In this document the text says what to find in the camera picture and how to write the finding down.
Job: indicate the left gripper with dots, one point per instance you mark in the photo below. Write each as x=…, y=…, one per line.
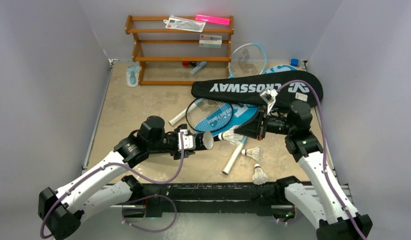
x=174, y=151

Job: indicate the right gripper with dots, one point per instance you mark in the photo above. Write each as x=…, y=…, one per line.
x=259, y=122

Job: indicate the white shuttlecock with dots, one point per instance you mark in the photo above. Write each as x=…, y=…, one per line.
x=254, y=153
x=231, y=137
x=259, y=177

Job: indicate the black shuttlecock tube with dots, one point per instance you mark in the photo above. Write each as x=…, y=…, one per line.
x=203, y=141

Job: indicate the black Crossway racket bag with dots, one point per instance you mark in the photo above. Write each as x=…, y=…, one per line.
x=246, y=90

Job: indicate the clear plastic tube lid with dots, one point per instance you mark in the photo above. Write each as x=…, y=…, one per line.
x=225, y=149

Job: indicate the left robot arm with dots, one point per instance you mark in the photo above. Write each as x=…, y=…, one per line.
x=112, y=180

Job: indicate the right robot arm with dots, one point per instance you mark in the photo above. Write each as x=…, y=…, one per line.
x=332, y=214

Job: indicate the light blue badminton racket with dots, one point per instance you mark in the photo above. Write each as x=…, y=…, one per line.
x=247, y=60

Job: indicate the blue racket bag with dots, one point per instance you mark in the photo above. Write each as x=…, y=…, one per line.
x=242, y=113

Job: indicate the light blue packaged item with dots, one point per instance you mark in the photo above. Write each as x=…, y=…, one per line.
x=132, y=75

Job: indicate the small blue cube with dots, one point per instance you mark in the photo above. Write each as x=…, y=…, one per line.
x=294, y=62

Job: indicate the light blue strip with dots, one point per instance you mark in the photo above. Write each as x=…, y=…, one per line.
x=198, y=67

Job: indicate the red black small object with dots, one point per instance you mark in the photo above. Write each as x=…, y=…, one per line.
x=189, y=63

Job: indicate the white green box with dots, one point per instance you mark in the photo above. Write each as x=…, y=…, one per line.
x=210, y=41

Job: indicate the white blister package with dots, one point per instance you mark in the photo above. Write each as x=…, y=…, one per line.
x=184, y=24

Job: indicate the pink bar on shelf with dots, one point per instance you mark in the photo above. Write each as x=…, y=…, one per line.
x=213, y=19

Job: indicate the wooden shelf rack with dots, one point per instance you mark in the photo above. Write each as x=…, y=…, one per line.
x=153, y=43

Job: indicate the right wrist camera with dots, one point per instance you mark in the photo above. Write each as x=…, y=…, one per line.
x=269, y=96

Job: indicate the white racket handle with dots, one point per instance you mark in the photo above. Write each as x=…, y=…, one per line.
x=226, y=170

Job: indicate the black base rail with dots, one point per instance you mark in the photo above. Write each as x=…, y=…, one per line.
x=211, y=198

